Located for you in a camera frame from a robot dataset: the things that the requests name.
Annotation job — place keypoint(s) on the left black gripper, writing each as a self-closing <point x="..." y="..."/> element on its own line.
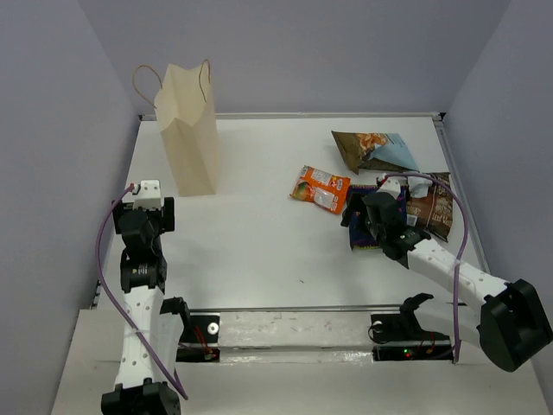
<point x="163" y="216"/>

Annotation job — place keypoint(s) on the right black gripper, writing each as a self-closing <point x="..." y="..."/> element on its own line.
<point x="346" y="220"/>

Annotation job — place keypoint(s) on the purple nut snack bag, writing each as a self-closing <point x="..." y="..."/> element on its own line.
<point x="358" y="238"/>

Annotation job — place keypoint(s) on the orange snack packet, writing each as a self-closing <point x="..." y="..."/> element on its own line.
<point x="323" y="189"/>

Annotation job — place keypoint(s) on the light blue cassava chips bag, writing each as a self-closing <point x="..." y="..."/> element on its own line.
<point x="374" y="151"/>

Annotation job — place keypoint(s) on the brown snack bag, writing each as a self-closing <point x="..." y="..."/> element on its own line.
<point x="429" y="207"/>

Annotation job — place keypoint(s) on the brown paper bag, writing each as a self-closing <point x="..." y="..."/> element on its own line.
<point x="186" y="117"/>

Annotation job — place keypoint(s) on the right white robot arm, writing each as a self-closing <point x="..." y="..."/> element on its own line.
<point x="511" y="325"/>

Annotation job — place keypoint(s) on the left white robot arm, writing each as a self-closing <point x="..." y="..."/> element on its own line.
<point x="146" y="382"/>

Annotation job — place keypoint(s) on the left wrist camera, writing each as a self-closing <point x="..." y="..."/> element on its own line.
<point x="147" y="193"/>

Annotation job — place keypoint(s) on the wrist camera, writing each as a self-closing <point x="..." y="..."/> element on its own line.
<point x="389" y="185"/>
<point x="147" y="193"/>

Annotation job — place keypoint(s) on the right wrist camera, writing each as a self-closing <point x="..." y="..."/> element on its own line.
<point x="389" y="185"/>

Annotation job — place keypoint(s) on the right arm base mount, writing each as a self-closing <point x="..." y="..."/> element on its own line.
<point x="398" y="336"/>

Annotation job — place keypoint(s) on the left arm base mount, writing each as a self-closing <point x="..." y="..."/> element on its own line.
<point x="199" y="341"/>

